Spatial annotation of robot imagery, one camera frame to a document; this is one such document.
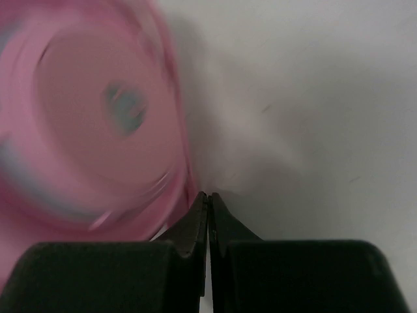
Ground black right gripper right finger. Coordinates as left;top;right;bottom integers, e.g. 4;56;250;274
208;193;409;312

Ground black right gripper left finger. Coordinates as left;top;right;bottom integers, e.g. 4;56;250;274
1;192;208;312

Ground pink headphones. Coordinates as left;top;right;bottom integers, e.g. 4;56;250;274
1;1;196;282

